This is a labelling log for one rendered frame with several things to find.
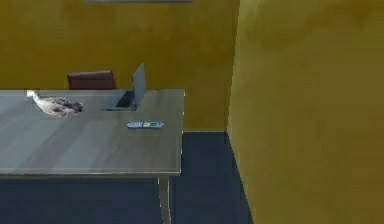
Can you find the grey white mottled lump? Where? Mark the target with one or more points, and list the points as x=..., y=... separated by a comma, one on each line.
x=56, y=105

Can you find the dark red chair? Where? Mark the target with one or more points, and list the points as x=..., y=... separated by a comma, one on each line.
x=91, y=80

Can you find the grey open laptop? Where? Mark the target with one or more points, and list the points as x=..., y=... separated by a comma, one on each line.
x=138, y=83

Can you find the grey table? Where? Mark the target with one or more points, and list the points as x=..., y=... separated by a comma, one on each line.
x=83, y=146

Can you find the grey remote control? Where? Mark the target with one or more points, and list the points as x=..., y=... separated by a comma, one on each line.
x=145, y=125

